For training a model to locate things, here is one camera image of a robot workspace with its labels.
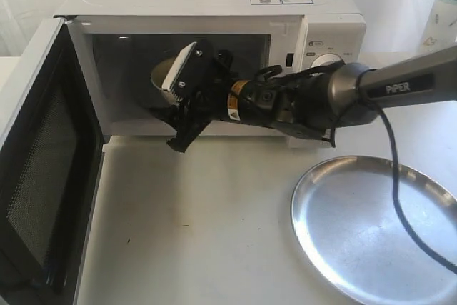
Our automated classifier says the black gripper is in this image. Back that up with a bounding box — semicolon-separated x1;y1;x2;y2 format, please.
167;49;235;153

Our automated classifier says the beige ceramic bowl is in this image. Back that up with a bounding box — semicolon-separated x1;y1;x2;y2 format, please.
149;57;179;111

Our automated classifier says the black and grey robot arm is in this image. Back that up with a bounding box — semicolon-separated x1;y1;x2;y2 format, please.
161;41;456;152

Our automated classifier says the white microwave oven body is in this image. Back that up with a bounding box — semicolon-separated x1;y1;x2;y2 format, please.
56;0;366;146

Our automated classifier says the upper white control knob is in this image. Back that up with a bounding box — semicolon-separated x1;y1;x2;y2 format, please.
311;54;346;74

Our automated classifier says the round stainless steel tray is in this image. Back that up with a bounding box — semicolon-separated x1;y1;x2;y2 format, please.
290;156;456;304

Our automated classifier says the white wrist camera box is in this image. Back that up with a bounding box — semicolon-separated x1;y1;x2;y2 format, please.
160;39;214;104

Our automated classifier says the black camera cable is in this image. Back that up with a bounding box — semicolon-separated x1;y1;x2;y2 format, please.
249;64;457;274

